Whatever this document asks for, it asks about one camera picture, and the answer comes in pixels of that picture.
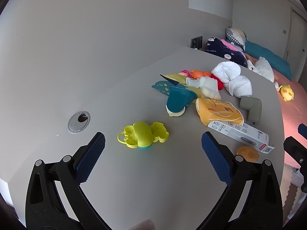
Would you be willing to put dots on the orange rubber piece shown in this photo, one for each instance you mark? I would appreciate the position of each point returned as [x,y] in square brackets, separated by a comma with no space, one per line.
[247,152]

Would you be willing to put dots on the yellow chick plush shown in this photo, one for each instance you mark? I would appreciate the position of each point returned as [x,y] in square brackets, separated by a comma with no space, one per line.
[286,92]

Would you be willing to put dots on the person's fluffy pink clothing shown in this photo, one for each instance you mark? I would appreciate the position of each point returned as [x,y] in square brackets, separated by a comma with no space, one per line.
[142,225]

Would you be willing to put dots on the long white cardboard box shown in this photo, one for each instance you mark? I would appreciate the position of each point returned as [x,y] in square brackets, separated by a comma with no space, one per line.
[239,134]

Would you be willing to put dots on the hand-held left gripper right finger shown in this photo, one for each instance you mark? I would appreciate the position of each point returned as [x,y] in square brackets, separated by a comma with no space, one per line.
[215,158]

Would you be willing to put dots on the yellow printed packet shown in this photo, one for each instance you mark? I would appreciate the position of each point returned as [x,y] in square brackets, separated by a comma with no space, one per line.
[177,77]

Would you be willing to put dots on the white foam block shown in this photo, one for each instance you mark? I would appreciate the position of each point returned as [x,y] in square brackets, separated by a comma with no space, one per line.
[208,86]

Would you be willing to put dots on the teal plastic cup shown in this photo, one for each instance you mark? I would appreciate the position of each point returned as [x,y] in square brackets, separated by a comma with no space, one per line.
[176,100]

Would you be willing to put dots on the teal pillow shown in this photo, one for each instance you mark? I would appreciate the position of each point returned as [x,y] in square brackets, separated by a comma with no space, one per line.
[266,57]

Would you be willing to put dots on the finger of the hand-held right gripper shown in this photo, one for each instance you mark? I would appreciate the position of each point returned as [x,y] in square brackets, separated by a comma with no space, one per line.
[303,131]
[296,151]

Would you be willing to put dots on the checked patchwork pillow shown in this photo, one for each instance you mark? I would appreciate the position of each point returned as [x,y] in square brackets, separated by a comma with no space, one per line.
[236,34]

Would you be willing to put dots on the white cloth bundle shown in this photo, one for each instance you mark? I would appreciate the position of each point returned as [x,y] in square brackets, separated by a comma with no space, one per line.
[241,86]
[226,70]

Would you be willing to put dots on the red heart sponge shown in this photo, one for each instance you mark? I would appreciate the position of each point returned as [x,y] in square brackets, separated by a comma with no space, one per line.
[219,84]

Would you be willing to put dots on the teal serrated toy knife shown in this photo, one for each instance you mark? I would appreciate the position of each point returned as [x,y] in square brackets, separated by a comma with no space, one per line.
[171,81]

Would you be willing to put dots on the teal dinosaur shaped bib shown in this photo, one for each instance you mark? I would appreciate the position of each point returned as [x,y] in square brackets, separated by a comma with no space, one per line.
[159,87]

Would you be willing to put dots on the white wardrobe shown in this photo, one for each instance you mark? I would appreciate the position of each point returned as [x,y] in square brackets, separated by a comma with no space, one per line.
[298,40]

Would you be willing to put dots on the black wall socket panel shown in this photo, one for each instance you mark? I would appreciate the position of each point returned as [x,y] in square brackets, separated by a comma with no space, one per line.
[196,42]

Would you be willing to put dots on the navy rabbit print blanket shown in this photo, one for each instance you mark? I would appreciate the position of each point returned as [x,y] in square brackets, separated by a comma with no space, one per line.
[223,51]

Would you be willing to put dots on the orange toy mold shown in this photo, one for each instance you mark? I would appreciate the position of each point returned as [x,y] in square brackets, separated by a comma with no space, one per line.
[200,74]

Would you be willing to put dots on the foam floor mat tiles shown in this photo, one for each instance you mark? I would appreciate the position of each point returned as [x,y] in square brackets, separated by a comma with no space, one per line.
[287,186]

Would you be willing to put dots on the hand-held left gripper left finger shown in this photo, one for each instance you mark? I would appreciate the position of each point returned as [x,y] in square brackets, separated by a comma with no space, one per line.
[92,153]

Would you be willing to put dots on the lime green toy mold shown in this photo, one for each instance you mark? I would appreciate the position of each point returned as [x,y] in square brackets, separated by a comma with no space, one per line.
[141,134]

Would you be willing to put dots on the pink blanket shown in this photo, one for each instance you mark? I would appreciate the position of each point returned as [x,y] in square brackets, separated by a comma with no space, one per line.
[231,45]

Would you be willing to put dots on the white goose plush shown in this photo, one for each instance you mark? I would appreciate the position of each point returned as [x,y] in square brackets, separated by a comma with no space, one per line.
[263,68]

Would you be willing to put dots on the grey foam corner guard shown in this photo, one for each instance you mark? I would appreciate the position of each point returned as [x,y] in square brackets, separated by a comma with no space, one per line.
[251,105]

